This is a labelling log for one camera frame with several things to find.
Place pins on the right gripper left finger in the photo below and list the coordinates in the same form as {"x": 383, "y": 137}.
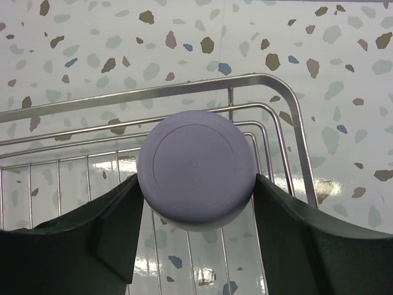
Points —
{"x": 90, "y": 250}

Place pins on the wire dish rack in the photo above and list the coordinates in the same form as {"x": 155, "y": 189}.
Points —
{"x": 91, "y": 145}

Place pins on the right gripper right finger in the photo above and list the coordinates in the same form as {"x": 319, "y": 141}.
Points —
{"x": 307, "y": 251}

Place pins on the lavender plastic cup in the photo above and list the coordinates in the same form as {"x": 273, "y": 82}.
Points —
{"x": 196, "y": 170}

